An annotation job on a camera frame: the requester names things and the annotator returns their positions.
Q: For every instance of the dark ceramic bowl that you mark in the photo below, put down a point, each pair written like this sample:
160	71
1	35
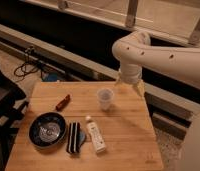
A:
47	129

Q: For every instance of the black white striped eraser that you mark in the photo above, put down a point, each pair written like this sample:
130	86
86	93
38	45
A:
76	137

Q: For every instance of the metal floor rail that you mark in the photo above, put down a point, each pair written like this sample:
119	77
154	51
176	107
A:
59	55

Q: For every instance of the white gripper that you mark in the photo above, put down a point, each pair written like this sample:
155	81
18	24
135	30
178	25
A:
131	74

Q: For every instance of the blue object on floor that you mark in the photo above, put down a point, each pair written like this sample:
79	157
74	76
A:
51	77

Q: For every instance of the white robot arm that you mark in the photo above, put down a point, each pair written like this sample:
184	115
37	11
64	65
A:
135	51

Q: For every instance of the wooden window frame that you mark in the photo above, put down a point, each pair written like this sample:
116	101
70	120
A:
176	21

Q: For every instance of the clear plastic cup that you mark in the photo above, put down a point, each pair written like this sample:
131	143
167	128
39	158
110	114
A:
105	97

